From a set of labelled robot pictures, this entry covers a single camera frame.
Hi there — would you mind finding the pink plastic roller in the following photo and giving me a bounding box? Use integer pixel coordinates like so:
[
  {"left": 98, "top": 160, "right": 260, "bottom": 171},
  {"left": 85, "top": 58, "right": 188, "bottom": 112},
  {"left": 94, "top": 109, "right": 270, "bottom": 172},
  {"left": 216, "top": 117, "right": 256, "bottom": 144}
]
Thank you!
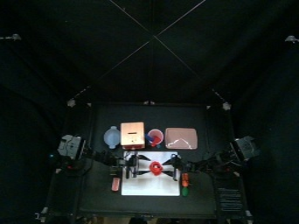
[{"left": 110, "top": 177, "right": 121, "bottom": 193}]

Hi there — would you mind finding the white printed label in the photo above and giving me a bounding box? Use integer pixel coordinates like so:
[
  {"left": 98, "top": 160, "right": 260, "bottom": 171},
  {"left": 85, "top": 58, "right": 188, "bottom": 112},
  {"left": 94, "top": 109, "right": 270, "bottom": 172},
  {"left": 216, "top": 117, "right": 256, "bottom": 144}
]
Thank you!
[{"left": 217, "top": 186, "right": 242, "bottom": 214}]

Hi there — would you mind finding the pink square plate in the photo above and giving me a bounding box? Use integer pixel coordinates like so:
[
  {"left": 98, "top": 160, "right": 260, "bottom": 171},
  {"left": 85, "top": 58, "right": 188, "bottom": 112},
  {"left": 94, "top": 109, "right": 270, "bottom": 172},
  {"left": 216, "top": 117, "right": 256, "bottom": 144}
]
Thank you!
[{"left": 162, "top": 127, "right": 200, "bottom": 151}]

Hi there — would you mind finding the orange toy carrot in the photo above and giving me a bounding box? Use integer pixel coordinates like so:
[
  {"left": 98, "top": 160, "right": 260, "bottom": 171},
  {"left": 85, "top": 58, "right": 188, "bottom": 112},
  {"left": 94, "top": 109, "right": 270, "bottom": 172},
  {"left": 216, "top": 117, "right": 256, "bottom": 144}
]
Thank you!
[{"left": 181, "top": 172, "right": 190, "bottom": 188}]

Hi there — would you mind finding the red play dough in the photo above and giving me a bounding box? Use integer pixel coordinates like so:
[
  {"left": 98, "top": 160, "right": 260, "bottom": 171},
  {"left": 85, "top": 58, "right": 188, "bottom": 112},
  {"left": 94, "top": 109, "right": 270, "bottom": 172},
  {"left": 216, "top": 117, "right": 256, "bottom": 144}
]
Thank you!
[{"left": 148, "top": 161, "right": 164, "bottom": 177}]

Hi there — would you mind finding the red plastic tool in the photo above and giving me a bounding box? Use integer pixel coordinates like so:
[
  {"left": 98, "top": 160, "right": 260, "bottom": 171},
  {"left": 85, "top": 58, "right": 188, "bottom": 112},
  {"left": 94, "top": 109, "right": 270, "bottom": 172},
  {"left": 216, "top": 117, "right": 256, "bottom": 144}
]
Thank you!
[{"left": 150, "top": 135, "right": 162, "bottom": 148}]

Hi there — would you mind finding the pink wooden drawer box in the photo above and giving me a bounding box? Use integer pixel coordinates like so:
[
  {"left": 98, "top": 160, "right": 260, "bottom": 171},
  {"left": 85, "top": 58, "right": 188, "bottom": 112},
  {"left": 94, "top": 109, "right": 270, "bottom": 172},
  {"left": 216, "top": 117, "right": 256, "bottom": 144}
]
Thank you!
[{"left": 118, "top": 122, "right": 146, "bottom": 151}]

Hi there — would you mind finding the white rectangular mat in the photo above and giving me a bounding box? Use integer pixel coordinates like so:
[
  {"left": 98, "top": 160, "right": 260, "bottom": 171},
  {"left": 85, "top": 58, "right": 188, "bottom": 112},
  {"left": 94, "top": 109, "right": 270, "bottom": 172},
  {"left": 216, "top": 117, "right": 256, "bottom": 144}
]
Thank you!
[{"left": 120, "top": 150, "right": 182, "bottom": 197}]

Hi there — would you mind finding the light blue plastic bowl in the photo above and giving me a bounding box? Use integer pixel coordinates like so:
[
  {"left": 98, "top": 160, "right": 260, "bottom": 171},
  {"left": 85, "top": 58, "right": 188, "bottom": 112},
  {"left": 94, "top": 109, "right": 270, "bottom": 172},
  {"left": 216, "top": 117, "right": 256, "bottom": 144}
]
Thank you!
[{"left": 102, "top": 125, "right": 122, "bottom": 150}]

